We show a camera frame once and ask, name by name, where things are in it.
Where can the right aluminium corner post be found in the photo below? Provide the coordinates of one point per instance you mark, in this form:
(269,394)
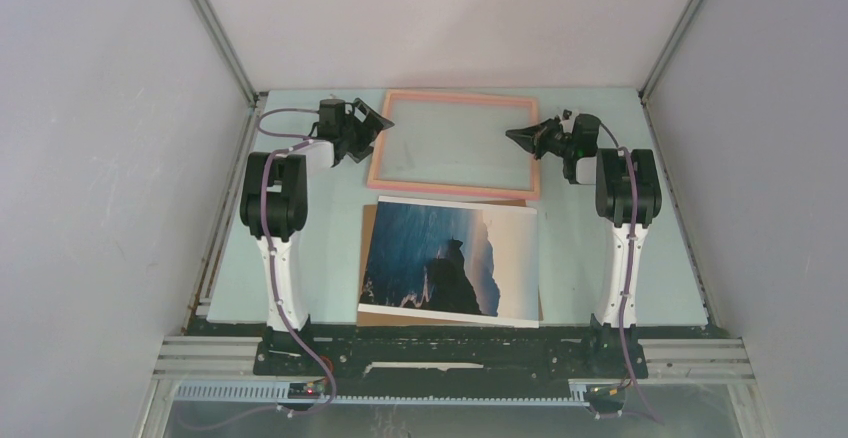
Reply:
(678,33)

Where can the pink wooden picture frame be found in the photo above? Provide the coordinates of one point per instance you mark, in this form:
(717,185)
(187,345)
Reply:
(455,143)

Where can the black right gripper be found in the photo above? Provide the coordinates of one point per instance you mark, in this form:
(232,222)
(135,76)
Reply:
(533,138)

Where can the left aluminium corner post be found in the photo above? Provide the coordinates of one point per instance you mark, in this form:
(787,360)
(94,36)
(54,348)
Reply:
(223,45)

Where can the aluminium corner post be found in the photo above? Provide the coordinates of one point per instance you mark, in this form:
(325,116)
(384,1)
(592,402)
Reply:
(678,33)
(223,45)

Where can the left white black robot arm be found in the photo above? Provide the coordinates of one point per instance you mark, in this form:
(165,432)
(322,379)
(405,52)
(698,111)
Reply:
(274,196)

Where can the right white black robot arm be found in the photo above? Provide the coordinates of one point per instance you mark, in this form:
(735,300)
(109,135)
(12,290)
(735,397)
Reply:
(628,197)

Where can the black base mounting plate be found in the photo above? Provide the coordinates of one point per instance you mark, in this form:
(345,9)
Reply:
(600,346)

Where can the aluminium rail front beam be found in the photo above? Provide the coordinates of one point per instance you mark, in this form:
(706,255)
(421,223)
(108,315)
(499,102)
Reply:
(660,360)

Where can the white slotted cable duct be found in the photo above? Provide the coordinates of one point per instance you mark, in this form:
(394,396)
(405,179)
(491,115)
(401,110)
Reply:
(280,393)

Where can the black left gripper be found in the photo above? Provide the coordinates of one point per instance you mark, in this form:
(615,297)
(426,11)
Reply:
(373,122)

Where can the seascape photo print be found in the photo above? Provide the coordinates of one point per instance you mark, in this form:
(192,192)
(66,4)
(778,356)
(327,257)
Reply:
(450,259)

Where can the brown cardboard backing board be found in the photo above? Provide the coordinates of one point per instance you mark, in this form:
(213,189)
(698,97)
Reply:
(366,223)

